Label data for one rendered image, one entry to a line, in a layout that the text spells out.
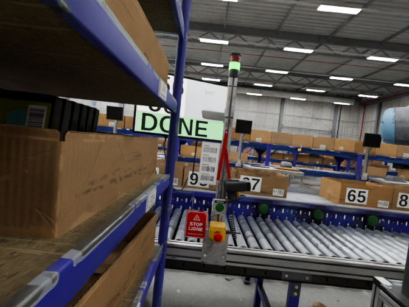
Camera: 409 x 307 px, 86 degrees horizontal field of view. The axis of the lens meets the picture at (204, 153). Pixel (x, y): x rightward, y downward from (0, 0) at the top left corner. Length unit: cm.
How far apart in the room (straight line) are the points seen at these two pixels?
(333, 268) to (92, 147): 123
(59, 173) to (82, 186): 4
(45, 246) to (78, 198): 5
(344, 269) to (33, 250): 129
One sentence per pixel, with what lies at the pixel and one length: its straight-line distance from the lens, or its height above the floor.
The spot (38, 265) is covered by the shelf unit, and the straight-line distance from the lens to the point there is 22.
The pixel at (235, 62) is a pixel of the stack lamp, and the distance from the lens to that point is 110.
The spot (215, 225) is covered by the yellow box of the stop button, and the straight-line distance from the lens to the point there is 104.
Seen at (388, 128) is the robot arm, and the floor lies 137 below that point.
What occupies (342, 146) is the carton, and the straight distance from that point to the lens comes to 723.
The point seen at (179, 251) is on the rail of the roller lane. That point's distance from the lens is 116.
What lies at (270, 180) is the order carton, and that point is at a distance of 172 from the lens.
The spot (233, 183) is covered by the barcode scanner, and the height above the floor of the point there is 108.
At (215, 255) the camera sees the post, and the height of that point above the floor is 71.
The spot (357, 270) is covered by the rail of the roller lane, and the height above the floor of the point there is 71.
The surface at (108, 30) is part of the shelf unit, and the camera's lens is 22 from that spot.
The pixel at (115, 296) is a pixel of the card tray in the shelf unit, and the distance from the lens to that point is 47.
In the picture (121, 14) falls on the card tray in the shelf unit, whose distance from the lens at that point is 35.
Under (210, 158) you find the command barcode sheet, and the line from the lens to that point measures 103.
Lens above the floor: 124
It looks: 3 degrees down
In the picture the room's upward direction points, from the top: 6 degrees clockwise
